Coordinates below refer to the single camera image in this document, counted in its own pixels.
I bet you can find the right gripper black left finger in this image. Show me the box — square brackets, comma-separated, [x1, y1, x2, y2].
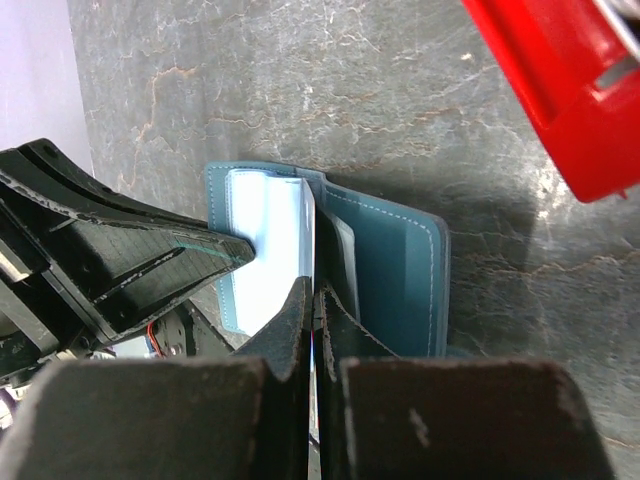
[1, 277, 311, 479]

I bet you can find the red plastic bin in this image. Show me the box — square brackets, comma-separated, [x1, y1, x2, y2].
[464, 1, 639, 203]

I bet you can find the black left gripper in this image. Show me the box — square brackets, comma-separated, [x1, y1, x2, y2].
[1, 139, 254, 385]

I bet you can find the blue leather card holder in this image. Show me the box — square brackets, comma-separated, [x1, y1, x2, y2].
[205, 161, 451, 357]

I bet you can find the black VIP credit card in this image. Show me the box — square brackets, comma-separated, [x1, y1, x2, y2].
[301, 180, 321, 479]

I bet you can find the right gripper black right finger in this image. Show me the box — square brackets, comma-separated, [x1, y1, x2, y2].
[314, 287, 615, 479]

